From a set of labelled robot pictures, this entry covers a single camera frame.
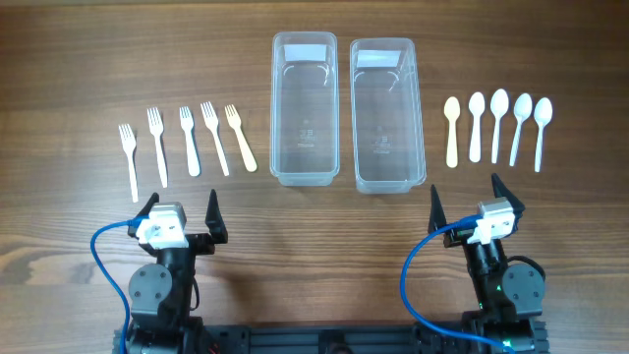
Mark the wide-handled white spoon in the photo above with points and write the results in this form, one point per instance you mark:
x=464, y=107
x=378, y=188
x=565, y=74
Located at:
x=477, y=107

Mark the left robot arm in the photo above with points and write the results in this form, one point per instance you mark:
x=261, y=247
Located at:
x=164, y=294

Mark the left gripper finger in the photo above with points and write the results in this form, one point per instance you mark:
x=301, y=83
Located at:
x=214, y=221
x=144, y=212

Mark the thin white plastic fork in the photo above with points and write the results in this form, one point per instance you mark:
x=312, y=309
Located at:
x=129, y=145

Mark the yellow plastic spoon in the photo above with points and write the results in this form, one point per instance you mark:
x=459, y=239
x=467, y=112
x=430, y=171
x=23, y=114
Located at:
x=452, y=112

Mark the slim white plastic fork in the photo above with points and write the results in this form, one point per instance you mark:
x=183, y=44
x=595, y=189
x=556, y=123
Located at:
x=212, y=123

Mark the slim white plastic spoon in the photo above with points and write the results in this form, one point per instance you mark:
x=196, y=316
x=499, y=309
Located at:
x=522, y=110

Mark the clear plastic container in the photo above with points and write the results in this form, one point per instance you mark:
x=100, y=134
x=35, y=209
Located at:
x=388, y=135
x=304, y=109

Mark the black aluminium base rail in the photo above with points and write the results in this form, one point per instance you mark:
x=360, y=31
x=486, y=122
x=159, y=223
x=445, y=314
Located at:
x=239, y=339

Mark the wide-handled white fork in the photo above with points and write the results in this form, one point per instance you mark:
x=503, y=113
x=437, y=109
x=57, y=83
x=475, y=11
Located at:
x=187, y=124

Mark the yellow plastic fork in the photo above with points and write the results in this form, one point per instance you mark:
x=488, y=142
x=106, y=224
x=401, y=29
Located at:
x=235, y=122

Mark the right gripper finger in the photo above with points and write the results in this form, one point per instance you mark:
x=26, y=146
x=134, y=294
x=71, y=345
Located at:
x=501, y=191
x=437, y=218

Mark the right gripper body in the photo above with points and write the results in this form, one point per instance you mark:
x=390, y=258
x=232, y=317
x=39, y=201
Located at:
x=457, y=236

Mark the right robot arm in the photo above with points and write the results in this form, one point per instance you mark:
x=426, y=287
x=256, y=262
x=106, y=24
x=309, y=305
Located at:
x=509, y=290

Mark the thin white plastic spoon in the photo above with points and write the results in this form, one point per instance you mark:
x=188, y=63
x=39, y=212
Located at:
x=542, y=115

